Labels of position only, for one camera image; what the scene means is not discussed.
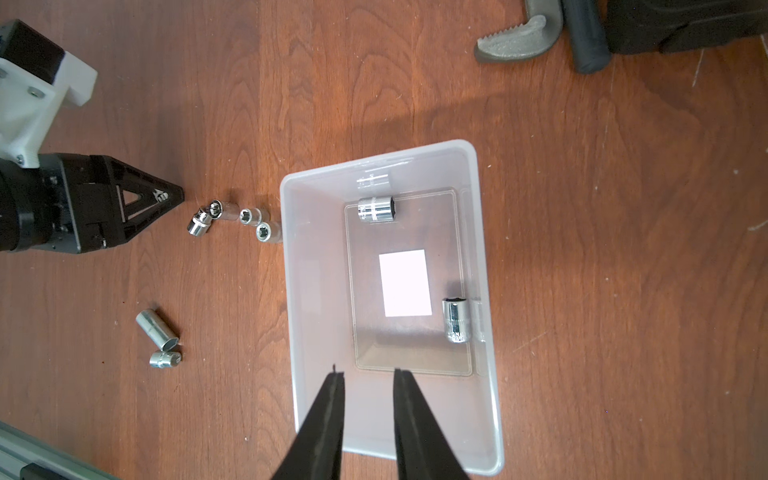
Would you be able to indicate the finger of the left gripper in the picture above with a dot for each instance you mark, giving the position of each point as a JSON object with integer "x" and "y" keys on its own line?
{"x": 137, "y": 200}

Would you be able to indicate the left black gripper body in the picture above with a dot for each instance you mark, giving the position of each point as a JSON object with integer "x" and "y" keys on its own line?
{"x": 69, "y": 204}

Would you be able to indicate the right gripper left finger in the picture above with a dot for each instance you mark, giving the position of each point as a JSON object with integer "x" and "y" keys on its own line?
{"x": 316, "y": 452}

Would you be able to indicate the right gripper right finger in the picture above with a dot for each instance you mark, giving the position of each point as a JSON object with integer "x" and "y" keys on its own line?
{"x": 422, "y": 451}

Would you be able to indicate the translucent plastic storage box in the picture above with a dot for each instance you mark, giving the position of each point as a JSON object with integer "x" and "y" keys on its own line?
{"x": 335, "y": 303}

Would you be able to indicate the short silver socket near long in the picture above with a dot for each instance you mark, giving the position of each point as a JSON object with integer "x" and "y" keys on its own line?
{"x": 163, "y": 360}

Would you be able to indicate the white label in box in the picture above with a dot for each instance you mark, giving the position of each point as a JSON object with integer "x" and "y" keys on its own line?
{"x": 405, "y": 284}

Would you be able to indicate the black plastic tool case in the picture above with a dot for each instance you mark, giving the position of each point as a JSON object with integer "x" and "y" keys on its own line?
{"x": 634, "y": 27}

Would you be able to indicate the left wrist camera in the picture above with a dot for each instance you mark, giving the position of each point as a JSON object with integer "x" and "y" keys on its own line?
{"x": 37, "y": 78}

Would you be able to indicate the aluminium rail frame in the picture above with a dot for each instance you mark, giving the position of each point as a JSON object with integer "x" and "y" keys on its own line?
{"x": 26, "y": 457}

